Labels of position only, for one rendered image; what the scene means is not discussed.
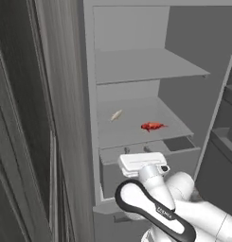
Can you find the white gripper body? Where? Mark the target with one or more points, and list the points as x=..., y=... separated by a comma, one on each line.
x=133, y=162

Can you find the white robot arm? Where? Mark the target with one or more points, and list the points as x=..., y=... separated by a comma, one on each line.
x=158, y=192

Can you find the grey fridge shelf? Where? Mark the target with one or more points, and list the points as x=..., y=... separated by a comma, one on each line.
x=139, y=135
x=142, y=64

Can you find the red fish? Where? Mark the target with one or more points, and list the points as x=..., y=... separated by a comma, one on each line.
x=152, y=126

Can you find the white fish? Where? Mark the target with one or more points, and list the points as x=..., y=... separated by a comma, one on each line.
x=116, y=115

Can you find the grey fridge drawer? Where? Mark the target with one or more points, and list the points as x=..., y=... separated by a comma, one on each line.
x=183, y=157

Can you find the grey fridge door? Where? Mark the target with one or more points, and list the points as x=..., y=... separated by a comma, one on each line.
x=220, y=170

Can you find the grey fridge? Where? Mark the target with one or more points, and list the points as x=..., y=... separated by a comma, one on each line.
x=183, y=41

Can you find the grey freezer drawer front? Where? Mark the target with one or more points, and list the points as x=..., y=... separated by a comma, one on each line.
x=104, y=223

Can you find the dark tall cabinet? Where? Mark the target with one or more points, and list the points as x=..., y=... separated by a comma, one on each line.
x=22, y=110

